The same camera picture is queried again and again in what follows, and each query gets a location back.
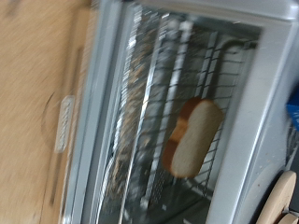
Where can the white bread slice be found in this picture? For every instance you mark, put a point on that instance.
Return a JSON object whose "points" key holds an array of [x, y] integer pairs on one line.
{"points": [[196, 140]]}

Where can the spatula with blue grip block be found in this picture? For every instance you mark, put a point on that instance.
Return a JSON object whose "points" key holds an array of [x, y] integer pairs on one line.
{"points": [[294, 115]]}

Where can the silver toaster oven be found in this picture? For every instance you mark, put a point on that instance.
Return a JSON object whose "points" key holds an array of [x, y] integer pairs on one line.
{"points": [[264, 93]]}

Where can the aluminium foil crumb tray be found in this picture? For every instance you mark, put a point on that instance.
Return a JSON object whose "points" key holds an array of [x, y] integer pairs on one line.
{"points": [[134, 93]]}

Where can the round wooden board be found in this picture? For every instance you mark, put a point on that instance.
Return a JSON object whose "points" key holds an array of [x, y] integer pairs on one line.
{"points": [[280, 196]]}

